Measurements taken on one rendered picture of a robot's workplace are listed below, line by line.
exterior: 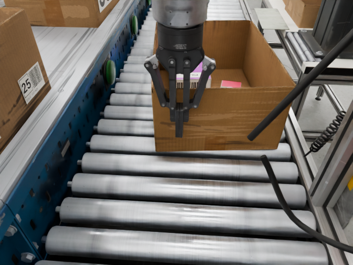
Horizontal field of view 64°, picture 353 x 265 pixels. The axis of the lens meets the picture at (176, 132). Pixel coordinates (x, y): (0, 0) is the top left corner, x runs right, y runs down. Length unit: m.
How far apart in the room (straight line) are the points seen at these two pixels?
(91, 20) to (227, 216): 0.73
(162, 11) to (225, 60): 0.56
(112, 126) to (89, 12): 0.40
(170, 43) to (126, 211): 0.32
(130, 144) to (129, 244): 0.26
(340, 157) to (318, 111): 1.77
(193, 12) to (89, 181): 0.39
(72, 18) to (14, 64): 0.47
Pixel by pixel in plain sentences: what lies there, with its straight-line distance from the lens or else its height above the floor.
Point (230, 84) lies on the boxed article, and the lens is 0.82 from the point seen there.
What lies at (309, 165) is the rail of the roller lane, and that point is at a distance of 0.71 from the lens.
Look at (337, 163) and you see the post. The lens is 0.55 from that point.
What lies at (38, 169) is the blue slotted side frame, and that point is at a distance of 0.53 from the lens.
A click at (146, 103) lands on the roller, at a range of 0.84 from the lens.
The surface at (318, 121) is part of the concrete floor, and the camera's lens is 2.20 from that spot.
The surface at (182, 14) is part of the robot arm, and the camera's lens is 0.44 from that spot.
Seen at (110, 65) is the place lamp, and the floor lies 0.84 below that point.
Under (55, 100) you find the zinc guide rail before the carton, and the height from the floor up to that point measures 0.89.
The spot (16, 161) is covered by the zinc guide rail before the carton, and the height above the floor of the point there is 0.89.
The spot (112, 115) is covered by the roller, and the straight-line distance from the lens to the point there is 0.81.
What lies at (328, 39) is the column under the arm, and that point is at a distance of 1.22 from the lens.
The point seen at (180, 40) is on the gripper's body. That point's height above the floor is 1.04.
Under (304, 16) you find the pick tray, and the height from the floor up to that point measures 0.80.
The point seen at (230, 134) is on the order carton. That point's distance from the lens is 0.64.
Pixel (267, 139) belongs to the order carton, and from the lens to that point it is 0.68.
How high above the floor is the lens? 1.21
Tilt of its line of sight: 40 degrees down
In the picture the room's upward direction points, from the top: straight up
